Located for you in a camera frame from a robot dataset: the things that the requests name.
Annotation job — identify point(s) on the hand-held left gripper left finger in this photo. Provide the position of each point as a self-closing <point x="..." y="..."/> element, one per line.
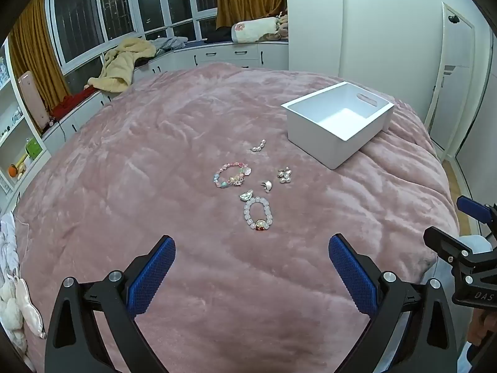
<point x="151" y="276"/>

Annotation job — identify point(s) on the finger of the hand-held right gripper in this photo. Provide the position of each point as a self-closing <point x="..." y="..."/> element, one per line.
<point x="442" y="241"/>
<point x="471" y="208"/>

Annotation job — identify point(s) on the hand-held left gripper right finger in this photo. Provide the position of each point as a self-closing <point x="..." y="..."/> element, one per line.
<point x="351" y="276"/>

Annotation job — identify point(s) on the pearl cluster earrings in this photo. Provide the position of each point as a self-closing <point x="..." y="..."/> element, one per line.
<point x="286" y="178"/>

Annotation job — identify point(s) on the silver charm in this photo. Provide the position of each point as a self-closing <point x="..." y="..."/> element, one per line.
<point x="246" y="195"/>

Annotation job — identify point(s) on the white storage box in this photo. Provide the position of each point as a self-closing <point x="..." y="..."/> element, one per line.
<point x="337" y="151"/>

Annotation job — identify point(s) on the short pearl strand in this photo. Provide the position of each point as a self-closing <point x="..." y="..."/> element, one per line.
<point x="256" y="148"/>

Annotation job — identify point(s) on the person's right hand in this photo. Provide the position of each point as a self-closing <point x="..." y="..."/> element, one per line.
<point x="478" y="330"/>

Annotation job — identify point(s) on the pink plush blanket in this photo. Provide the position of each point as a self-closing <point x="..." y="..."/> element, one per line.
<point x="155" y="163"/>

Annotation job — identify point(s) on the white plush slippers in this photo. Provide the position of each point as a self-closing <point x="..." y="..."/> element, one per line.
<point x="13" y="311"/>

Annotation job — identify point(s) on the white door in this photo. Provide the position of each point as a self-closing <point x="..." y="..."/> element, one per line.
<point x="454" y="66"/>

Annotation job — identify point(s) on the white crumpled cloth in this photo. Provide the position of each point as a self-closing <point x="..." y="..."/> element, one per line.
<point x="9" y="241"/>

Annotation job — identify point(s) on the orange toy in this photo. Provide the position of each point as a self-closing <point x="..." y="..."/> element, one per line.
<point x="13" y="171"/>

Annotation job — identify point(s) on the green toy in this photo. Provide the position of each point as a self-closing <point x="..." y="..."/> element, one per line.
<point x="33" y="149"/>

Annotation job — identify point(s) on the red cloth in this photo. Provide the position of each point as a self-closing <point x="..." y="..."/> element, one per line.
<point x="72" y="103"/>

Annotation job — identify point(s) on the pink suitcase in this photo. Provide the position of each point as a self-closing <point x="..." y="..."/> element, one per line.
<point x="33" y="97"/>

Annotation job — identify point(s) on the yellow fleece robe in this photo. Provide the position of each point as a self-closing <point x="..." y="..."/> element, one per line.
<point x="120" y="62"/>

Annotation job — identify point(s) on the grey clothes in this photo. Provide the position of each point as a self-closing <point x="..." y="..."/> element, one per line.
<point x="171" y="42"/>

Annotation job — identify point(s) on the white shelf unit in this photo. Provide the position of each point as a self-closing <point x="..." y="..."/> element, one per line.
<point x="15" y="85"/>

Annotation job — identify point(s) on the white window seat cabinets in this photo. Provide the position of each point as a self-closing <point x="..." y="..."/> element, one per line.
<point x="229" y="52"/>

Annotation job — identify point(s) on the wide mustard curtain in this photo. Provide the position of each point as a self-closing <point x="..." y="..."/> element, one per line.
<point x="35" y="54"/>

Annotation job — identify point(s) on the black cloth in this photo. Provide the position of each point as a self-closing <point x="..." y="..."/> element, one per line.
<point x="223" y="35"/>

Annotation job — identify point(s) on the brown plush toy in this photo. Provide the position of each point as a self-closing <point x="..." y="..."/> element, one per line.
<point x="283" y="23"/>

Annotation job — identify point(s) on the floral rolled blanket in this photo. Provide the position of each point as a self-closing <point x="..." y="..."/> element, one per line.
<point x="254" y="30"/>

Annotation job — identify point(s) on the bay window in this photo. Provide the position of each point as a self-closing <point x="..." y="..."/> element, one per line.
<point x="77" y="19"/>

